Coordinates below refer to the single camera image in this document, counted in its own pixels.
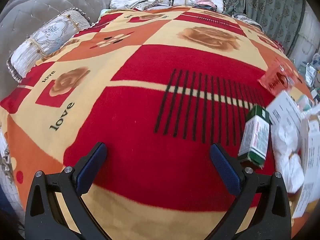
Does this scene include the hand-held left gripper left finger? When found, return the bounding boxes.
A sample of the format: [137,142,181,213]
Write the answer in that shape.
[25,142,110,240]

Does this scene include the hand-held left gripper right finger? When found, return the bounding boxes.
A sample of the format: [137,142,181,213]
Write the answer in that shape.
[207,143,293,240]

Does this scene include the green and white box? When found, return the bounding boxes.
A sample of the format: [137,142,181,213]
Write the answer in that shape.
[237,104,272,168]

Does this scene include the pink plastic packet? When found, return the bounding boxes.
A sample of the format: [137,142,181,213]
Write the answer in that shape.
[259,57,299,95]

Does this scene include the crumpled white tissue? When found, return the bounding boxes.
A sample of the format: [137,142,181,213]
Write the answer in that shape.
[271,124,305,193]

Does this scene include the white paper leaflet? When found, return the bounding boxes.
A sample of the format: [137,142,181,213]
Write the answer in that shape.
[265,90,304,130]

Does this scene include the white cardboard box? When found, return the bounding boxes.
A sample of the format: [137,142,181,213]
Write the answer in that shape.
[292,107,320,219]

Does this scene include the white teal tissue pack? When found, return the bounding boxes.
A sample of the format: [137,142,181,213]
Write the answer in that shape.
[296,95,314,112]

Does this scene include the red orange printed blanket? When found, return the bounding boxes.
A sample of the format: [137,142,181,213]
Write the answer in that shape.
[0,7,315,240]

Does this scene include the striped blue embroidered pillow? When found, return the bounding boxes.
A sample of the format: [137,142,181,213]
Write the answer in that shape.
[6,8,92,82]

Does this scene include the small patterned cushion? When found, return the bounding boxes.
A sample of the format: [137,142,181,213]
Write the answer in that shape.
[232,14,265,33]

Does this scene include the grey tufted headboard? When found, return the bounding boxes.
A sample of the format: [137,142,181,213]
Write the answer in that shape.
[0,0,108,65]

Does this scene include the pink and dark clothes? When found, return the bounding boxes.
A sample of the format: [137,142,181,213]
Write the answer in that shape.
[194,0,217,11]

